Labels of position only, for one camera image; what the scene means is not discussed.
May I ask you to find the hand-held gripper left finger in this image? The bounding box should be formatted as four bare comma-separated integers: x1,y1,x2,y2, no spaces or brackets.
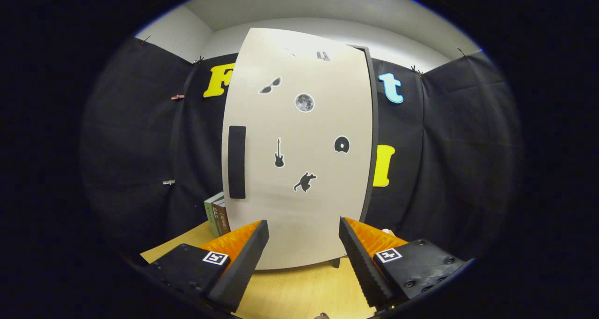
139,219,270,313

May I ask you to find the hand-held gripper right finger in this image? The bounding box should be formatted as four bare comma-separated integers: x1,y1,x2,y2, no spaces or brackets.
338,217,475,309

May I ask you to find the beige cabinet door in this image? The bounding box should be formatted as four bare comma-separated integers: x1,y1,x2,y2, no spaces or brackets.
221,28,375,270

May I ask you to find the black door handle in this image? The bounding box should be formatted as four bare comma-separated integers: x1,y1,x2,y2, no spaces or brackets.
228,126,247,199

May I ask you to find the green book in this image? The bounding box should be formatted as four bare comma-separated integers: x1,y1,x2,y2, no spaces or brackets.
204,192,225,238

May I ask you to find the dark grey cabinet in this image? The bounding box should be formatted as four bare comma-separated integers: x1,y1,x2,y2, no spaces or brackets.
331,44,380,269

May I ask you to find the black backdrop cloth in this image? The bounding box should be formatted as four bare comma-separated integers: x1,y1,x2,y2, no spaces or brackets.
80,37,524,263

